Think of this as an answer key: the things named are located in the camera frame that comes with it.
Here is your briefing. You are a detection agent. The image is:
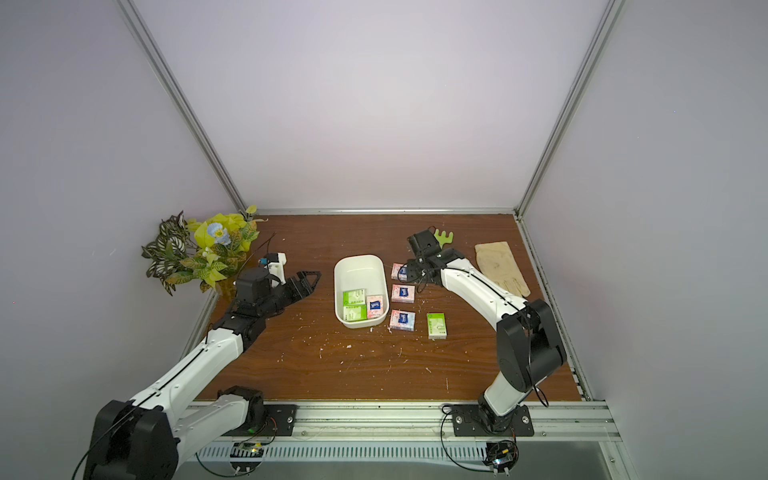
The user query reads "beige work glove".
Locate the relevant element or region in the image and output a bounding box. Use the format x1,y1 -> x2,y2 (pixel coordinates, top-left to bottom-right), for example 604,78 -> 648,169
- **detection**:
475,241 -> 531,298

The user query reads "aluminium front rail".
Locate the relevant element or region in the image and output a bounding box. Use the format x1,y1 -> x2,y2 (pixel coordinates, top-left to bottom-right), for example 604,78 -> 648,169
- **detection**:
179,400 -> 622,443

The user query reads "green tissue pack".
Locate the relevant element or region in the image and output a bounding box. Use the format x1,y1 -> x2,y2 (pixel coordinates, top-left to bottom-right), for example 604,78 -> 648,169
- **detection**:
426,313 -> 447,340
342,289 -> 366,306
342,304 -> 368,323

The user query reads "white storage box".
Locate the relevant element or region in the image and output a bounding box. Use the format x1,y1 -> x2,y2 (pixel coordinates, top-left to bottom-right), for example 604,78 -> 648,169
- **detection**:
333,254 -> 390,329

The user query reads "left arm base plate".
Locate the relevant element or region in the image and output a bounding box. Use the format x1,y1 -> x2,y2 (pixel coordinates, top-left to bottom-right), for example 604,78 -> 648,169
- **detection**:
224,404 -> 298,437

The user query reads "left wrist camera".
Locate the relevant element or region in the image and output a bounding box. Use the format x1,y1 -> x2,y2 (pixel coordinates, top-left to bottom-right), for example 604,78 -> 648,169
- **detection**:
259,252 -> 287,287

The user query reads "pink tissue pack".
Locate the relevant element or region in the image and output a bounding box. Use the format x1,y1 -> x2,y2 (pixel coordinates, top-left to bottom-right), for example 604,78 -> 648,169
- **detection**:
391,284 -> 416,304
366,295 -> 385,319
391,263 -> 408,282
389,310 -> 416,332

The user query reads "artificial plant in vase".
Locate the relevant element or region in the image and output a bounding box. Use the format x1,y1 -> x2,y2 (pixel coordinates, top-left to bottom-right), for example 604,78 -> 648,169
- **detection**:
141,205 -> 264,295

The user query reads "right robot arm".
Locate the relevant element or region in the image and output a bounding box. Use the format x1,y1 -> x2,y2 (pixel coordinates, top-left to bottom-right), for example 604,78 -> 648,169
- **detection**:
405,230 -> 568,434

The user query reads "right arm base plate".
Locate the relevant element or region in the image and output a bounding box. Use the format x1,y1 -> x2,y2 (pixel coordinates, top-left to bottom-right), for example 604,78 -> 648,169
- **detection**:
444,403 -> 535,438

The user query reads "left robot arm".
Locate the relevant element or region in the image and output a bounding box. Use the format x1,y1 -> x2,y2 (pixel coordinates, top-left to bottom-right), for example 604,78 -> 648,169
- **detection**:
73,262 -> 321,479

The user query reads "circuit board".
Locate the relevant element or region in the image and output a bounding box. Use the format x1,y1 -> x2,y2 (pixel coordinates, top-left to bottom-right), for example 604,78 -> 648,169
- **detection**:
483,439 -> 520,476
229,442 -> 265,476

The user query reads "left circuit board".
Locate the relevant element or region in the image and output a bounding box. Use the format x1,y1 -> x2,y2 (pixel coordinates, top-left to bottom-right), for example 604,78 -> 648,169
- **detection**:
229,442 -> 265,476

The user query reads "green toy rake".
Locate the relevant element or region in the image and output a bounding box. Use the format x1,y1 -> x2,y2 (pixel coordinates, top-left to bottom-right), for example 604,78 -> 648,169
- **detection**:
434,229 -> 454,248

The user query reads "right circuit board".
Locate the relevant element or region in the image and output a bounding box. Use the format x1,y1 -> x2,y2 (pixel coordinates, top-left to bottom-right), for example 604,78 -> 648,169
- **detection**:
483,439 -> 520,476

